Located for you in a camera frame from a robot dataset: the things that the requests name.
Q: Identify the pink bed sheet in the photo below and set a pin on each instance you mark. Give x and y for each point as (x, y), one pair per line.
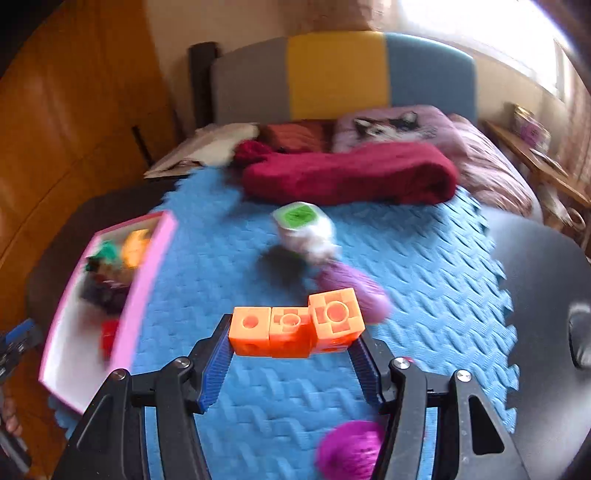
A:
(494, 170)

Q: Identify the blue foam puzzle mat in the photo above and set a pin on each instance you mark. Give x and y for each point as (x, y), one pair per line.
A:
(323, 258)

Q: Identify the white toy with green label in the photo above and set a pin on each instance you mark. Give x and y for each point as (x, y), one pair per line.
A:
(304, 230)

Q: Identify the yellow orange toy block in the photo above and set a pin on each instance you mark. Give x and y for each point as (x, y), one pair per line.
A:
(136, 249)

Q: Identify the black oval desk grommet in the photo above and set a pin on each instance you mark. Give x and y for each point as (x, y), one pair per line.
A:
(581, 337)

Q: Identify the pink cardboard box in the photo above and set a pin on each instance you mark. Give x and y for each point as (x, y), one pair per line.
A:
(69, 350)

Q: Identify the beige canvas bag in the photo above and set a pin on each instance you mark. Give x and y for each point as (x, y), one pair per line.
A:
(207, 147)

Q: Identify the purple perforated egg toy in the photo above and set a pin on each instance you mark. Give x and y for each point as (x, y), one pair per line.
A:
(355, 290)

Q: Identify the wooden wardrobe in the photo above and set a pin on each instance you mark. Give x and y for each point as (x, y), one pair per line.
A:
(69, 115)

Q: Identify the magenta perforated ball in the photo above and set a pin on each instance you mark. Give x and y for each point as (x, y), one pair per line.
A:
(351, 452)

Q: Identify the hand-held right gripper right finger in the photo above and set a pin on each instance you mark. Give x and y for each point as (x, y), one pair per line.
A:
(367, 369)

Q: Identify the purple storage box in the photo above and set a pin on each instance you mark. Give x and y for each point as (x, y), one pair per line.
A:
(533, 124)

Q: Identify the person's left hand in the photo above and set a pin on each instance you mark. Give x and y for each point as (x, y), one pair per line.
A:
(10, 415)

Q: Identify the wooden side shelf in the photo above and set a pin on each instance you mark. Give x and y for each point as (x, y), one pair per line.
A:
(535, 161)

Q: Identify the grey yellow blue headboard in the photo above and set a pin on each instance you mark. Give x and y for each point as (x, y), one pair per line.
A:
(337, 74)

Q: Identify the red puzzle piece block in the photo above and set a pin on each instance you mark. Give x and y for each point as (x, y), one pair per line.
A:
(111, 339)

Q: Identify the dark red blanket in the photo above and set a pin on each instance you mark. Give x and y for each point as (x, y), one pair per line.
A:
(351, 175)

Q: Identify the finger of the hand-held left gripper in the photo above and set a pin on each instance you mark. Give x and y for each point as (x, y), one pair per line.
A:
(22, 331)

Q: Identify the window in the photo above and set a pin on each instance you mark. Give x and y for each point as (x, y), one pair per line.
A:
(485, 37)

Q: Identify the green plastic toy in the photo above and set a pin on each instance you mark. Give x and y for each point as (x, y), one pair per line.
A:
(108, 253)

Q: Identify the maroon mushroom shaped toy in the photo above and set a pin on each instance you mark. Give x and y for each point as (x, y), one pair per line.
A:
(106, 290)

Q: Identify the rust red pillow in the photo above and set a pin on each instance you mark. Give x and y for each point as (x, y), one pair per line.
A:
(295, 136)

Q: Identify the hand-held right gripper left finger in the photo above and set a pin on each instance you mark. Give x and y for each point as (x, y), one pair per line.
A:
(214, 369)

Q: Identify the orange linked cube blocks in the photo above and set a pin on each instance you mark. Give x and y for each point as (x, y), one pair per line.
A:
(286, 327)

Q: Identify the pink patterned curtain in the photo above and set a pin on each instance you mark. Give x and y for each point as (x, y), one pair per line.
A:
(376, 14)

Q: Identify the cat print purple pillow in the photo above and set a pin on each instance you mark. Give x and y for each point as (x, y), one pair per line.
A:
(397, 127)

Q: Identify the black rolled mat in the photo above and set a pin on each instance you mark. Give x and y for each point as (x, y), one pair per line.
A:
(203, 83)

